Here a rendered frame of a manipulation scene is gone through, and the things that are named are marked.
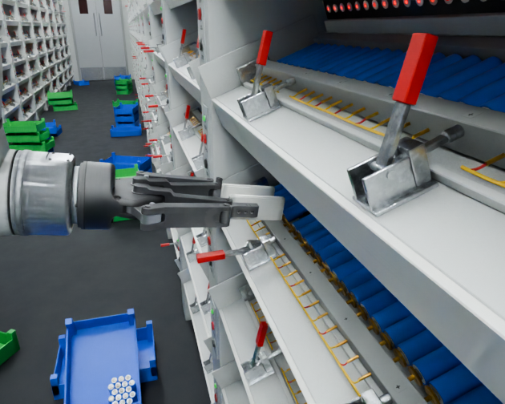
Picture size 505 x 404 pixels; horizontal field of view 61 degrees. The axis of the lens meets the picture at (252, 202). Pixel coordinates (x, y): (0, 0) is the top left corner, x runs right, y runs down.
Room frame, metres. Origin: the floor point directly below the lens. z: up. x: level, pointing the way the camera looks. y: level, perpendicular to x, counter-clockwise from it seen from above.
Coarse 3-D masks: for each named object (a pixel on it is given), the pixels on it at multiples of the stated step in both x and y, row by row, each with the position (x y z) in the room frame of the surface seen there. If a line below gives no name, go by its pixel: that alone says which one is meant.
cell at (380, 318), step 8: (392, 304) 0.33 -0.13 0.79; (400, 304) 0.32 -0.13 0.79; (384, 312) 0.32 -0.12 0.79; (392, 312) 0.32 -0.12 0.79; (400, 312) 0.31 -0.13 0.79; (408, 312) 0.31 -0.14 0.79; (376, 320) 0.31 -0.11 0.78; (384, 320) 0.31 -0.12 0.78; (392, 320) 0.31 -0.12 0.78; (400, 320) 0.31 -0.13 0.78; (384, 328) 0.31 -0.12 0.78
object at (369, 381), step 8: (264, 232) 0.54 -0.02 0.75; (280, 248) 0.49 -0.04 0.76; (296, 280) 0.42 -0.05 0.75; (304, 288) 0.40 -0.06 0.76; (312, 296) 0.38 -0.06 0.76; (320, 312) 0.36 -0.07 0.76; (328, 320) 0.34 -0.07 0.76; (336, 328) 0.33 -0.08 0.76; (336, 336) 0.32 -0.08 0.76; (344, 344) 0.31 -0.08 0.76; (352, 352) 0.30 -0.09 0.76; (360, 368) 0.28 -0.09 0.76; (368, 384) 0.26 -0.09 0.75; (376, 384) 0.26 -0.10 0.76; (376, 392) 0.26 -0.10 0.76
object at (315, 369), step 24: (264, 168) 0.68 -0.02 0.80; (240, 240) 0.55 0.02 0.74; (240, 264) 0.49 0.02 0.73; (264, 264) 0.48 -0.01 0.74; (264, 288) 0.43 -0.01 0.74; (288, 288) 0.42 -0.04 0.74; (336, 288) 0.39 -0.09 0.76; (264, 312) 0.39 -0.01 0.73; (288, 312) 0.38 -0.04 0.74; (312, 312) 0.37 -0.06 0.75; (288, 336) 0.35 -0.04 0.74; (312, 336) 0.34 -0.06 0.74; (288, 360) 0.32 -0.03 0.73; (312, 360) 0.31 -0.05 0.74; (312, 384) 0.28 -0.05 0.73; (336, 384) 0.28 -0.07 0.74; (360, 384) 0.27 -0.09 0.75
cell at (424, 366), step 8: (432, 352) 0.27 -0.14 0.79; (440, 352) 0.26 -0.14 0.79; (448, 352) 0.26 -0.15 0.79; (416, 360) 0.26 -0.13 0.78; (424, 360) 0.26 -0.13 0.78; (432, 360) 0.26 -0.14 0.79; (440, 360) 0.26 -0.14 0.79; (448, 360) 0.26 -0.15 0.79; (456, 360) 0.26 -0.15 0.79; (416, 368) 0.26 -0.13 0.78; (424, 368) 0.25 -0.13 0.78; (432, 368) 0.25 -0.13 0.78; (440, 368) 0.25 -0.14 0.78; (448, 368) 0.25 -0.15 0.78; (424, 376) 0.25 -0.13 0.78; (432, 376) 0.25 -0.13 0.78; (424, 384) 0.25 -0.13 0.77
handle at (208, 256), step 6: (252, 246) 0.49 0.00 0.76; (204, 252) 0.47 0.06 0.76; (210, 252) 0.47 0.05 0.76; (216, 252) 0.47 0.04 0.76; (222, 252) 0.47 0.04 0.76; (228, 252) 0.48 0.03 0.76; (234, 252) 0.48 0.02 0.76; (240, 252) 0.48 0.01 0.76; (246, 252) 0.48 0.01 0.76; (198, 258) 0.46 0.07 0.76; (204, 258) 0.46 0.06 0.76; (210, 258) 0.47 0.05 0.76; (216, 258) 0.47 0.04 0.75; (222, 258) 0.47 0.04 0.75
